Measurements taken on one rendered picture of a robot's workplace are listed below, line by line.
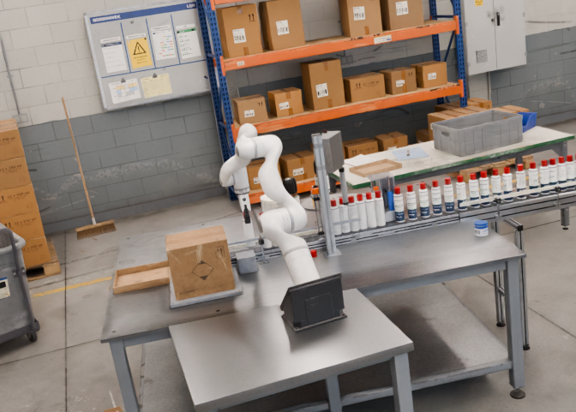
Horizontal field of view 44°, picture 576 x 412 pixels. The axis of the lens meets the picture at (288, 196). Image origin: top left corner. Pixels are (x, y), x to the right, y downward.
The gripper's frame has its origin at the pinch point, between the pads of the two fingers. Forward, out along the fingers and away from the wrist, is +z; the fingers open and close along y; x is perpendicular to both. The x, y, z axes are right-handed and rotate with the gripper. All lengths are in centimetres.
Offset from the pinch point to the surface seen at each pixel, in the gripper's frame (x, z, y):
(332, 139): -50, -39, -15
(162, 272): 51, 23, 4
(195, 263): 31, 4, -42
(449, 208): -115, 16, -2
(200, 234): 26.5, -5.1, -27.2
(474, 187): -131, 6, -3
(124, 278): 72, 23, 6
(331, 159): -48, -29, -18
